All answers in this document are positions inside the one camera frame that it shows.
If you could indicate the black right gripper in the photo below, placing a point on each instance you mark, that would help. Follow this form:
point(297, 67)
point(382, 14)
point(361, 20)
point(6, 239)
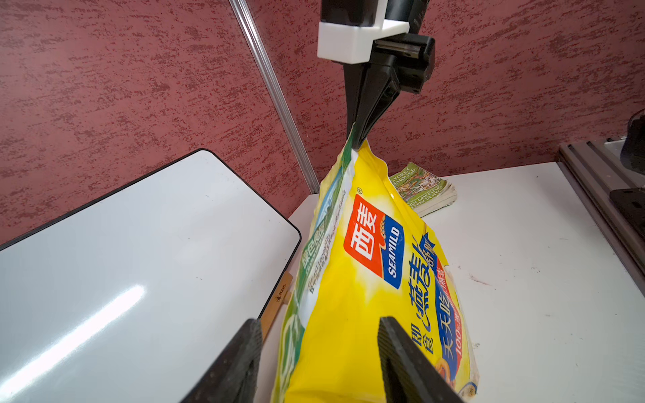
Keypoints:
point(371, 88)

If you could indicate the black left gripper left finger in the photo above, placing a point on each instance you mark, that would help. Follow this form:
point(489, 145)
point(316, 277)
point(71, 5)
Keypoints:
point(233, 376)

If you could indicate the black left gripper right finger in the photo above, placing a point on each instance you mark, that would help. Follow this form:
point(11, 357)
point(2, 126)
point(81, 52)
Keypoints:
point(407, 375)

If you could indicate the yellow oats bag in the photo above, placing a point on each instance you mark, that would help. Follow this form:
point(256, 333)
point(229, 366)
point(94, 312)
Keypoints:
point(369, 256)

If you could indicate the small wooden easel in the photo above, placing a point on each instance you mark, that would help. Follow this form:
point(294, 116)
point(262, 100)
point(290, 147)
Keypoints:
point(279, 297)

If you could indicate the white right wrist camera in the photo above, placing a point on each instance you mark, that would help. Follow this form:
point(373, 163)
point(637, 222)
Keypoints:
point(348, 29)

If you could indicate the right aluminium corner post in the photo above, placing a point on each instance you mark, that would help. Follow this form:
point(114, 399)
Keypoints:
point(252, 36)

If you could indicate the white board black frame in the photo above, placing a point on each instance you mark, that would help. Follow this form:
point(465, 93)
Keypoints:
point(132, 297)

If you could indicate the aluminium mounting rail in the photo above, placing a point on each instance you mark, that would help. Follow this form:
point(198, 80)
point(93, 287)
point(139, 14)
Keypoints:
point(594, 169)

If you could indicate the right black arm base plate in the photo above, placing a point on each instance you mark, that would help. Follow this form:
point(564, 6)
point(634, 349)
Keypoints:
point(630, 203)

